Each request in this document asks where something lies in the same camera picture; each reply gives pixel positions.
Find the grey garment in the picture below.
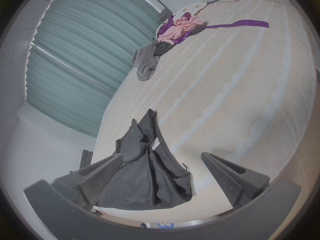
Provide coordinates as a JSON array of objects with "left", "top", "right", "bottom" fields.
[{"left": 132, "top": 43, "right": 160, "bottom": 81}]

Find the pile of clothes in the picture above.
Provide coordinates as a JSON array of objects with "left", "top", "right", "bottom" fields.
[{"left": 153, "top": 12, "right": 269, "bottom": 56}]

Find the white printed pillow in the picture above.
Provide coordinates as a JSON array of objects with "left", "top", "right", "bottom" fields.
[{"left": 172, "top": 0, "right": 209, "bottom": 18}]

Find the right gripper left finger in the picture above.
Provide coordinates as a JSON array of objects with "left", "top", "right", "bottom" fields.
[{"left": 53, "top": 153, "right": 124, "bottom": 206}]

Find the bed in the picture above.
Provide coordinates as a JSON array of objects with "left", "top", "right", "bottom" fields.
[{"left": 90, "top": 0, "right": 318, "bottom": 222}]

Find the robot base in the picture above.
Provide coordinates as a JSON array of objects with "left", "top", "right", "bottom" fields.
[{"left": 139, "top": 219, "right": 198, "bottom": 230}]

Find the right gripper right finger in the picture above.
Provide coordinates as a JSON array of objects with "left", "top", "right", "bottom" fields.
[{"left": 201, "top": 152, "right": 271, "bottom": 207}]

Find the blue-green curtain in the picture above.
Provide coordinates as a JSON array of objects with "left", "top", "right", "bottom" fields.
[
  {"left": 25, "top": 45, "right": 115, "bottom": 138},
  {"left": 31, "top": 0, "right": 162, "bottom": 94}
]

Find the grey bedside table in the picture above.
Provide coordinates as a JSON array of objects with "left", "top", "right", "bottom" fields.
[{"left": 157, "top": 9, "right": 170, "bottom": 22}]

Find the black chest of drawers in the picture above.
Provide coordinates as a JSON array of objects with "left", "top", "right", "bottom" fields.
[{"left": 79, "top": 149, "right": 93, "bottom": 170}]

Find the black T-shirt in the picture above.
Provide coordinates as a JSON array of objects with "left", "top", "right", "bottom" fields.
[{"left": 96, "top": 108, "right": 193, "bottom": 211}]

